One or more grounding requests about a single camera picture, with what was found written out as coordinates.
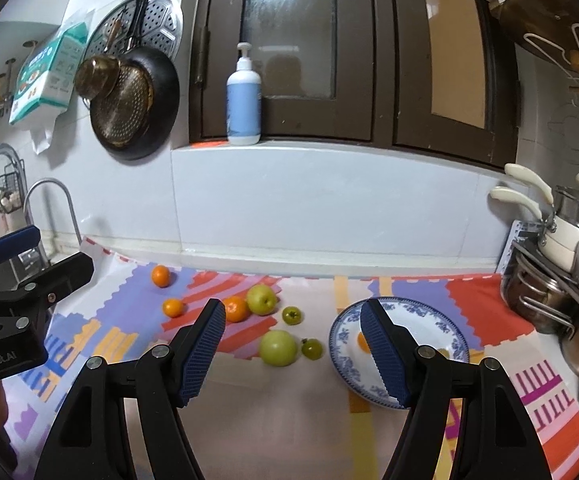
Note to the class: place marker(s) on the black frying pan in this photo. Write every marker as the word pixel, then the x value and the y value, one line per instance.
pixel 162 105

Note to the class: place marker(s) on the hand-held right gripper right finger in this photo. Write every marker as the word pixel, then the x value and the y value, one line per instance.
pixel 384 355

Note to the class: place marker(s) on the perforated metal steamer plate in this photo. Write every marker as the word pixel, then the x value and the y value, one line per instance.
pixel 162 20

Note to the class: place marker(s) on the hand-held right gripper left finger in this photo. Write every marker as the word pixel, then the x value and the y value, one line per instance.
pixel 202 355

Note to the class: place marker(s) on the yellow-green apple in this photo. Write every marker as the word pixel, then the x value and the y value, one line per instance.
pixel 262 300

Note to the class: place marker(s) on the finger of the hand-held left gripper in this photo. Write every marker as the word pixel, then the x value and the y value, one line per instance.
pixel 17 242
pixel 64 275

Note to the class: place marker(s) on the blue white patterned plate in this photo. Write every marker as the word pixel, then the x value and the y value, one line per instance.
pixel 419 325

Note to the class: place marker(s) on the chrome sink faucet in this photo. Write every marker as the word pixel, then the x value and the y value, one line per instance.
pixel 69 205

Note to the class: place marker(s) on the small brass pot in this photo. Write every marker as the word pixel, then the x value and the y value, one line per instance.
pixel 94 77

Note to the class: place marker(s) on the dark brown window frame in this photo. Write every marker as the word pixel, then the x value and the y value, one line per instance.
pixel 369 110

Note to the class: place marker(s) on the white blue pump bottle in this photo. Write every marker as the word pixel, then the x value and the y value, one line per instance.
pixel 243 105

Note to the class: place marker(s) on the large orange mandarin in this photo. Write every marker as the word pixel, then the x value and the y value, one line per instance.
pixel 237 309

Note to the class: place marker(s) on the golden mesh strainer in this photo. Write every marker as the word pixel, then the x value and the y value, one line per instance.
pixel 124 110

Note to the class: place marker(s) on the golden pan lid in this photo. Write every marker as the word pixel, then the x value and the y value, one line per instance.
pixel 534 15

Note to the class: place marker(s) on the large green apple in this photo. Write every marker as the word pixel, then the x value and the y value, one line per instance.
pixel 278 347

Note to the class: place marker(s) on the small green tomato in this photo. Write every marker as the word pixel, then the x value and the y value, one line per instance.
pixel 292 315
pixel 312 348

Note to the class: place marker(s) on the colourful patterned table mat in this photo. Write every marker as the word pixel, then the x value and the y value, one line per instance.
pixel 294 410

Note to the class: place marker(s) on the steel pot with lid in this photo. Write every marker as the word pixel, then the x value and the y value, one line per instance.
pixel 577 210

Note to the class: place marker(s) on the white plastic rack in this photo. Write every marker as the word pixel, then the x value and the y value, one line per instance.
pixel 519 240

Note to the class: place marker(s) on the teal white paper package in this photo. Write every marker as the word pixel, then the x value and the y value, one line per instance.
pixel 44 77

